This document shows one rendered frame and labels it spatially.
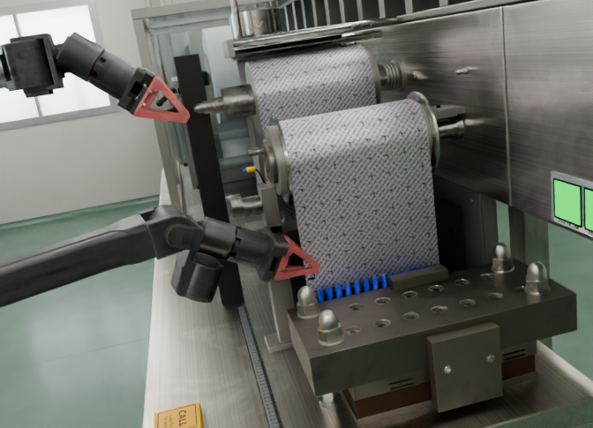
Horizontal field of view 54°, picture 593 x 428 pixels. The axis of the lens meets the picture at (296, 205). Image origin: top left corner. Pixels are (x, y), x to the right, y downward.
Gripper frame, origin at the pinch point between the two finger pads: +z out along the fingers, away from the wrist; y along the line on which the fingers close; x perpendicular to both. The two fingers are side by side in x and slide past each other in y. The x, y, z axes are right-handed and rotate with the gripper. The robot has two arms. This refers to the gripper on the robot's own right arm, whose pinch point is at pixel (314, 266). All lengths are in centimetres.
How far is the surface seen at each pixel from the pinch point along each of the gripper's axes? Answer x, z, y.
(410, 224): 11.7, 13.3, 0.3
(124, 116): -47, -59, -556
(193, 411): -24.4, -13.1, 9.0
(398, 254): 6.2, 13.2, 0.3
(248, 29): 38, -15, -72
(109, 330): -133, -18, -237
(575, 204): 24.0, 20.5, 25.7
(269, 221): 3.6, -8.0, -7.1
